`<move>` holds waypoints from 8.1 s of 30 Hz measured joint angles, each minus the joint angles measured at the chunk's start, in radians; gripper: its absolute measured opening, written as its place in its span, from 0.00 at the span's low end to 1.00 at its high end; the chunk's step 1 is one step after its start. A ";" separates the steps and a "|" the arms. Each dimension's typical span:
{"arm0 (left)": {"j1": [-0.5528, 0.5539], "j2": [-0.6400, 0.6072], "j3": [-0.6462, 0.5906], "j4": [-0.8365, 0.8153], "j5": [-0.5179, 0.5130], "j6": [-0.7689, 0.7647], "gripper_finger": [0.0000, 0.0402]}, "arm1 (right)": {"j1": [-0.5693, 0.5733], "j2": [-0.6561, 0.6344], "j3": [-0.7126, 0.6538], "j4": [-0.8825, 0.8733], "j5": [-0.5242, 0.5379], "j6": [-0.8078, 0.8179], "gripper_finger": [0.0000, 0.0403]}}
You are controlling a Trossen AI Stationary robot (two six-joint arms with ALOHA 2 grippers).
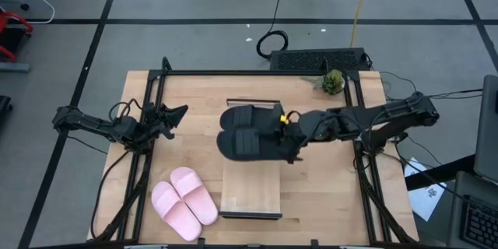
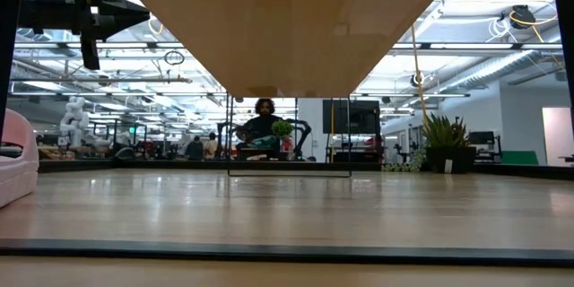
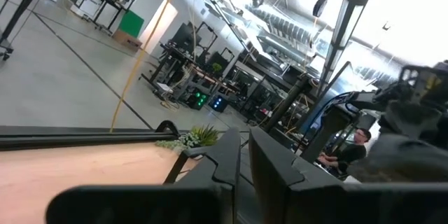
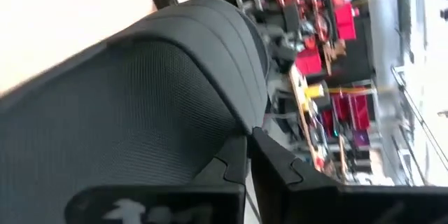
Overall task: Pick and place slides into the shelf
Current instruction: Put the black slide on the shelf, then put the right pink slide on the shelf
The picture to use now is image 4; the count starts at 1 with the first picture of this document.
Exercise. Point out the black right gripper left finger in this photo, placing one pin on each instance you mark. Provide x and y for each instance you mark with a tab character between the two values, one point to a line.
157	204

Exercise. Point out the purple laptop screen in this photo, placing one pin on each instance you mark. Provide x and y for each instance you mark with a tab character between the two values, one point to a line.
361	139

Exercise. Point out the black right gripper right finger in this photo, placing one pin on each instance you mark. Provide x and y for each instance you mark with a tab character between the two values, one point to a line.
315	203

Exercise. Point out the long wooden work table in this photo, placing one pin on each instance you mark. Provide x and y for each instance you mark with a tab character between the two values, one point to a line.
297	87

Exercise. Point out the yellow box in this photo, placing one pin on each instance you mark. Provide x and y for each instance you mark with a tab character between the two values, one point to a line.
315	91

